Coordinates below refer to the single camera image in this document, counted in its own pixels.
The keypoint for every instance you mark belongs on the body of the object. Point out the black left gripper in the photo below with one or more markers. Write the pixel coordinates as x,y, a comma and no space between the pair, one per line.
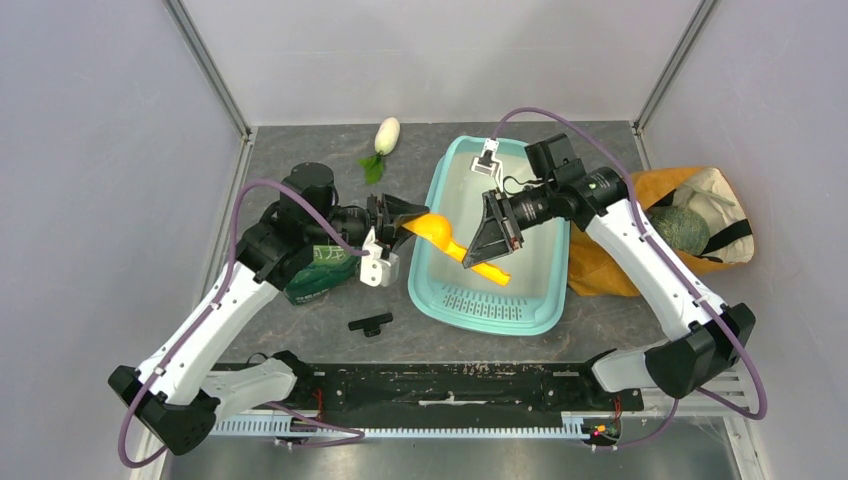
391,211

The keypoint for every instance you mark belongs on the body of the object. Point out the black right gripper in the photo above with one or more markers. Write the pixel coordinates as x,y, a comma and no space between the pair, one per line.
495,234

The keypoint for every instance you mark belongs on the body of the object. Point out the orange plastic scoop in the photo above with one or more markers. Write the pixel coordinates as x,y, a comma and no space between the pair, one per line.
437,230

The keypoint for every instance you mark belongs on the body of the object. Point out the teal plastic litter box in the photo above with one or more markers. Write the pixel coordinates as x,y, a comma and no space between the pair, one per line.
533,301

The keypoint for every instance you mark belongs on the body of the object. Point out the green litter bag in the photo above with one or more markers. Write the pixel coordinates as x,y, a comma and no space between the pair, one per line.
331,267

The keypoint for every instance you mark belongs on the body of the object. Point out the black bag clip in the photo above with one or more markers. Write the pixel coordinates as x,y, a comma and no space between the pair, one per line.
371,326

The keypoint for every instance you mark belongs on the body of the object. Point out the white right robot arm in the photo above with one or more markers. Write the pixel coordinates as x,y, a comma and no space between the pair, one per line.
703,332

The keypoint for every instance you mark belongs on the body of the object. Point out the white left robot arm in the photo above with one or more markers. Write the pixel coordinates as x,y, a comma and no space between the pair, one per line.
172,392

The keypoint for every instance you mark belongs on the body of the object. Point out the white toy radish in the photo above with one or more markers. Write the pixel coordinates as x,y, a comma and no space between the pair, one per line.
385,141

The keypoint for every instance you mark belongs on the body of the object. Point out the green netted melon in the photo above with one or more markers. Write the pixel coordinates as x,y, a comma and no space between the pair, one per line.
681,228

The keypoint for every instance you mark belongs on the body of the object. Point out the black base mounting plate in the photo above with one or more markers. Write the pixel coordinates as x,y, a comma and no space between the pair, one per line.
453,395

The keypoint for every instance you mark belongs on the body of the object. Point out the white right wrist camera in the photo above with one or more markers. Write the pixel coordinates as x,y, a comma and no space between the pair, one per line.
486,163

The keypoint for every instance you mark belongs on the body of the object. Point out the white slotted cable duct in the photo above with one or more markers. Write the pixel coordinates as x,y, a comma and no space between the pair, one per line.
279,425

